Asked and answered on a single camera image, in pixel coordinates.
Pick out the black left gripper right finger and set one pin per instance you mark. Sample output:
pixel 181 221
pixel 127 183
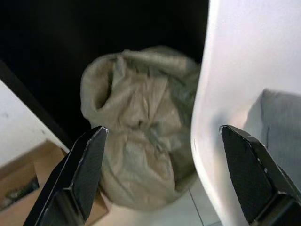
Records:
pixel 256 183

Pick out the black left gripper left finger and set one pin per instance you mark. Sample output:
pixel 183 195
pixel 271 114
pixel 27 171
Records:
pixel 80 179

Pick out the white plastic shell chair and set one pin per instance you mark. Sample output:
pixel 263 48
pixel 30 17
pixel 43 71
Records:
pixel 235 58

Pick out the brown cardboard box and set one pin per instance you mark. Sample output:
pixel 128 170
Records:
pixel 21 179

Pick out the grey fabric cushion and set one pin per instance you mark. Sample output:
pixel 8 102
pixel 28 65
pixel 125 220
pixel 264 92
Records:
pixel 279 122

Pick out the beige woven sack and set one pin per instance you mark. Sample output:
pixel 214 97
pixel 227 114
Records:
pixel 141 122

